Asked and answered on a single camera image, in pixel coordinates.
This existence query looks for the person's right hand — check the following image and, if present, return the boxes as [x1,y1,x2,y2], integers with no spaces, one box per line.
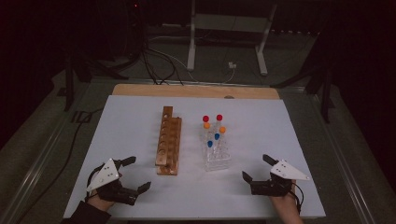
[269,179,302,217]

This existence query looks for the orange-capped test tube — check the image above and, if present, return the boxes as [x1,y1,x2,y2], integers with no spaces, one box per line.
[203,121,212,147]
[219,126,227,150]

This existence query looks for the blue-capped test tube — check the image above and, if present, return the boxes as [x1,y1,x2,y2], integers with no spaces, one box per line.
[213,133,222,157]
[206,140,215,164]

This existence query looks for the white table board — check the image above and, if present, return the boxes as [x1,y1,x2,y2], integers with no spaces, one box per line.
[63,94,327,220]

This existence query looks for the white cable with plug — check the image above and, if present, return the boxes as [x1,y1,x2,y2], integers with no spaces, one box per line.
[155,46,238,85]

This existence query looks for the white metal stand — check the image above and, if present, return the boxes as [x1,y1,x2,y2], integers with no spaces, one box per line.
[186,0,278,77]

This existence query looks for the black floor cable bundle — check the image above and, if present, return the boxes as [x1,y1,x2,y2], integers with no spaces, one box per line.
[139,46,185,87]

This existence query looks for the right hand-held gripper cable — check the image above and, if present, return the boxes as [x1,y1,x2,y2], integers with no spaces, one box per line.
[290,181,305,216]

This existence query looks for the wooden test tube rack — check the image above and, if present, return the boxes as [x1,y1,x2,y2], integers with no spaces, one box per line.
[154,105,183,176]

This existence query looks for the clear plastic test tube rack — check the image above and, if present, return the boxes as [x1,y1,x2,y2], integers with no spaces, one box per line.
[200,124,233,173]

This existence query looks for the black tripod stand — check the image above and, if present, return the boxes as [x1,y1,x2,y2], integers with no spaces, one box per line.
[270,46,336,124]
[64,50,129,112]

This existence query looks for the metal frame rail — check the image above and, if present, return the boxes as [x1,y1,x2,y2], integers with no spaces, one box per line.
[0,118,74,224]
[311,92,378,224]

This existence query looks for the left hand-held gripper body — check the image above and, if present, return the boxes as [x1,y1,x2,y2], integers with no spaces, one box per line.
[85,158,140,206]

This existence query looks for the hand-held gripper cable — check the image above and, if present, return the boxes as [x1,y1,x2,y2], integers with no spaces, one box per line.
[85,161,106,202]
[290,181,305,216]

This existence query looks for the long black floor cable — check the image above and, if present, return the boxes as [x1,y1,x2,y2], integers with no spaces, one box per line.
[15,106,106,224]

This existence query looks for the left hand-held gripper cable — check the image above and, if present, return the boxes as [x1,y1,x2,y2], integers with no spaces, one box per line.
[85,161,106,202]

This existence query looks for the person's left hand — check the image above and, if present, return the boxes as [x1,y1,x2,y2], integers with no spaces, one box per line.
[87,193,115,213]

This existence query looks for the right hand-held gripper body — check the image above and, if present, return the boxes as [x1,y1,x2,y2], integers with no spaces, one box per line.
[249,159,311,198]

